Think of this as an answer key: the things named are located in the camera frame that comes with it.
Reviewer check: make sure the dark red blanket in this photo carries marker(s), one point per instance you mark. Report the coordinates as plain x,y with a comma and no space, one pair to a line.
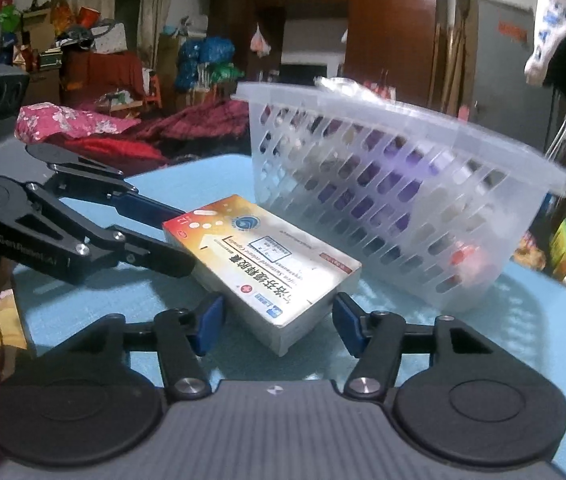
196,130

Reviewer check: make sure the grey door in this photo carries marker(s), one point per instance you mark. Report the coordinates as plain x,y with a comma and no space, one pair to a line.
499,98

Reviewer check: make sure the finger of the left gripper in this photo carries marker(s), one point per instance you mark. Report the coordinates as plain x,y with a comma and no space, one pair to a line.
85,248
80,178

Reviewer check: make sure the blue bags pile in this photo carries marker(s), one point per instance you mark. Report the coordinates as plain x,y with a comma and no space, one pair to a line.
204,62

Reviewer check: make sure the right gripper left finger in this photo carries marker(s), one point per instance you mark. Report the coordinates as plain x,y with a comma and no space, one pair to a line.
178,337

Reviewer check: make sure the brown wooden wardrobe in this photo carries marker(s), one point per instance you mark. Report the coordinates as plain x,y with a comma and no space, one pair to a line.
394,43

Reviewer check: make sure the clear plastic basket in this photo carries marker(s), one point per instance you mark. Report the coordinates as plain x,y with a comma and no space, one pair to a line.
426,202

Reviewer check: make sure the pink floral pillow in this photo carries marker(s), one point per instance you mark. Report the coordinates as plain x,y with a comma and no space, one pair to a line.
37,122

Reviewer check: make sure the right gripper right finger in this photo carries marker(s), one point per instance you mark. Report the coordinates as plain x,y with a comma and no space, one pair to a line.
379,339

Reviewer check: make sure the purple tissue pack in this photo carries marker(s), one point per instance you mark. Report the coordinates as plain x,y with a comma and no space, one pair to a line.
380,184

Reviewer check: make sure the orange white medicine box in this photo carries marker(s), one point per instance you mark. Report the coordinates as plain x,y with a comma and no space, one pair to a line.
278,279

